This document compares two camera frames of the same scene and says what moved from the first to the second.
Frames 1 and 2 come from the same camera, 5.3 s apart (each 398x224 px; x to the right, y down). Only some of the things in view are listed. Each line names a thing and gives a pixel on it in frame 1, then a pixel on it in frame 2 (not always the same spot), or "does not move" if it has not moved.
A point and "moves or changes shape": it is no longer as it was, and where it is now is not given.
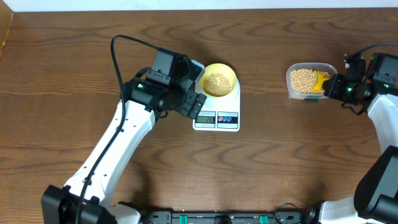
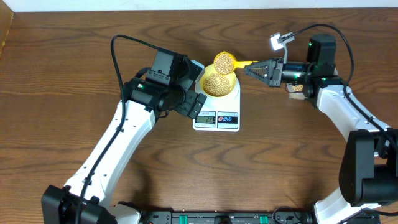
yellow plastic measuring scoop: [318, 84] moves or changes shape
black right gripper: [335, 83] -> [273, 81]
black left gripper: [188, 108] does not move
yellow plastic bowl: [217, 80] does not move
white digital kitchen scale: [219, 114] does not move
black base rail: [168, 217] does not move
